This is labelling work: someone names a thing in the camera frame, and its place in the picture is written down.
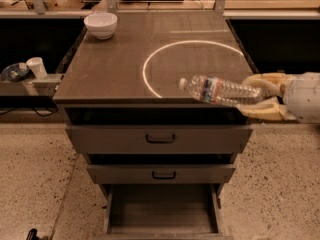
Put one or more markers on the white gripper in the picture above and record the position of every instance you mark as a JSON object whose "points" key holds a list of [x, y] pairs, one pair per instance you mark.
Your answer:
{"points": [[302, 97]]}

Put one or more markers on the clear plastic water bottle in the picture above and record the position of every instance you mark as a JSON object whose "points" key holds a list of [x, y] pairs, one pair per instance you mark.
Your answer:
{"points": [[216, 91]]}

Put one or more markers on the grey drawer cabinet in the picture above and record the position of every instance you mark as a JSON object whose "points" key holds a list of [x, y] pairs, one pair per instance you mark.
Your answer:
{"points": [[133, 79]]}

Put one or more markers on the bottom open drawer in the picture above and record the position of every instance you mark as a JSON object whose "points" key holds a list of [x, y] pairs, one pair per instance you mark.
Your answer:
{"points": [[163, 212]]}

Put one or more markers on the middle grey drawer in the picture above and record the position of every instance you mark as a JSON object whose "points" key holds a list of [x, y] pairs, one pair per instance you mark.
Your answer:
{"points": [[161, 174]]}

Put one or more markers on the grey drawer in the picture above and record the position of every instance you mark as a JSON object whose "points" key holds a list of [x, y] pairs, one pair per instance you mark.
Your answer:
{"points": [[89, 139], [161, 174]]}

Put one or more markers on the top grey drawer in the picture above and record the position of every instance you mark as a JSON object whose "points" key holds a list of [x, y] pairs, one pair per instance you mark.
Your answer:
{"points": [[89, 139]]}

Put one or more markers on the white ceramic bowl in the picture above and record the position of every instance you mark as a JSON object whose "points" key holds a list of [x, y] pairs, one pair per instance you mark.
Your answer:
{"points": [[101, 25]]}

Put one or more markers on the white paper cup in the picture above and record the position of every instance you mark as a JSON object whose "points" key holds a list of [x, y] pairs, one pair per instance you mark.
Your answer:
{"points": [[37, 67]]}

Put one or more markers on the dark round tray with items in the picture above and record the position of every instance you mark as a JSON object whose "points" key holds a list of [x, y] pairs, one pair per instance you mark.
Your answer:
{"points": [[16, 72]]}

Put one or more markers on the black object bottom left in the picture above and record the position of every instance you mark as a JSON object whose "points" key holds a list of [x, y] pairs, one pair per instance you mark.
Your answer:
{"points": [[32, 235]]}

